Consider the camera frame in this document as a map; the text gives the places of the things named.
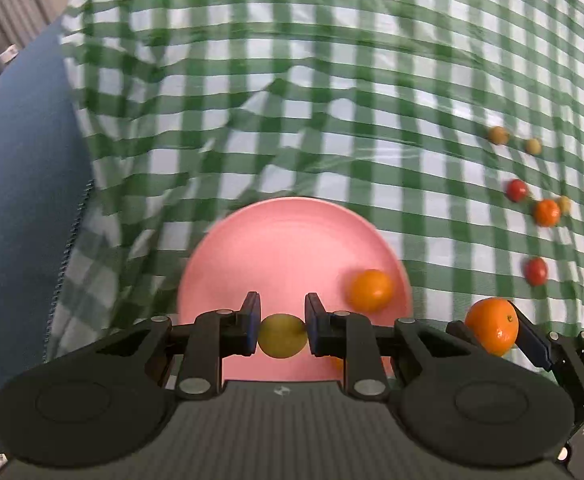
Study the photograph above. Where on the green checked tablecloth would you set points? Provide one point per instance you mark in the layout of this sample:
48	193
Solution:
322	60

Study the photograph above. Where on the red cherry tomato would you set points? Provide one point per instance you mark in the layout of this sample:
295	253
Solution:
517	190
536	271

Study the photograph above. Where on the pink plate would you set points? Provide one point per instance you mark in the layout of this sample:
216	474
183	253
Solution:
282	250

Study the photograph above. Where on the orange mandarin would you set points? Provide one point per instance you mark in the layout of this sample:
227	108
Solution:
371	290
492	327
546	212

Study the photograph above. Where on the green grape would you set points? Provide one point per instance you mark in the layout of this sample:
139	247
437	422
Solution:
282	337

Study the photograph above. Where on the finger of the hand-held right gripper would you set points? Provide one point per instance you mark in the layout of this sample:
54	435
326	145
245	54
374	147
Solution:
457	331
534	342

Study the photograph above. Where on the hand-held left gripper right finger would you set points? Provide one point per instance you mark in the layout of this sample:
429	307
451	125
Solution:
313	327

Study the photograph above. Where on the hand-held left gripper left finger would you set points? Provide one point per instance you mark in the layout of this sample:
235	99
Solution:
253	327

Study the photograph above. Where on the grey curtain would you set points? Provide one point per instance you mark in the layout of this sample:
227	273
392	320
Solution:
1	0

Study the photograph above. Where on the white tag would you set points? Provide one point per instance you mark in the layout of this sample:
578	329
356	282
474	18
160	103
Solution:
7	54

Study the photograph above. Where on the blue sofa cushion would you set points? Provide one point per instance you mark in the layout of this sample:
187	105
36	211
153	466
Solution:
21	185

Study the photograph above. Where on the tan longan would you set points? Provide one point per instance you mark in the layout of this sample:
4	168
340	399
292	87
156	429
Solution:
533	146
498	135
565	204

